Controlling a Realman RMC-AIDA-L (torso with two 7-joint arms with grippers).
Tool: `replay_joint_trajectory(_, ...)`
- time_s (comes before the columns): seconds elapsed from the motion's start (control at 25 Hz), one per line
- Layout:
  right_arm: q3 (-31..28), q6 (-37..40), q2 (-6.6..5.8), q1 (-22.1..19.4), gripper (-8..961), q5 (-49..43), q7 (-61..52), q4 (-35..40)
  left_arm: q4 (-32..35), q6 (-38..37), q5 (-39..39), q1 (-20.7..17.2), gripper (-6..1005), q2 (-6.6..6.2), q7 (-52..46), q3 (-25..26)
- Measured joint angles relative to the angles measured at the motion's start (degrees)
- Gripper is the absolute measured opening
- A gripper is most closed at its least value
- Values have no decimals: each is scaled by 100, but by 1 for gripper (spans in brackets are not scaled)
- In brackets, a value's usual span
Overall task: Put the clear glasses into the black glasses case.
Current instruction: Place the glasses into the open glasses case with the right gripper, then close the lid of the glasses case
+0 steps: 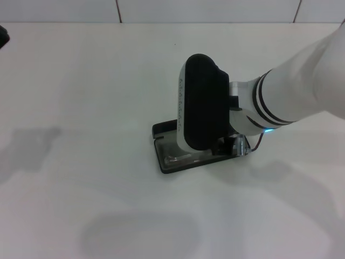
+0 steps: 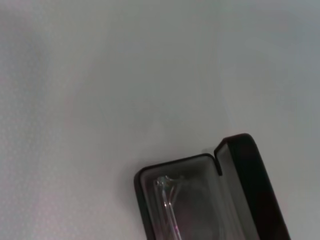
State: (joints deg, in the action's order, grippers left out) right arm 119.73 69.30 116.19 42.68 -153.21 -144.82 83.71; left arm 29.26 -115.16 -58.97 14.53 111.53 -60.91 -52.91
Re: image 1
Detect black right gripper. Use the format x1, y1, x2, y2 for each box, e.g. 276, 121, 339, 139
211, 136, 238, 157

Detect clear transparent glasses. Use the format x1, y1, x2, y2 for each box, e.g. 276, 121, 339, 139
163, 152, 197, 166

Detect black glasses case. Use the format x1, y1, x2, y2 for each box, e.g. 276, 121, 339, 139
151, 120, 253, 174

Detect right gripper metal connector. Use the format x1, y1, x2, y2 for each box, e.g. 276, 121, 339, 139
233, 134, 252, 157

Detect right gripper cable with plug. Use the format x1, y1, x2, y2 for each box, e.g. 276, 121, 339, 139
249, 131, 264, 151

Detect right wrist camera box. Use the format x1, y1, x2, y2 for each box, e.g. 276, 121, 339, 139
176, 53, 230, 152

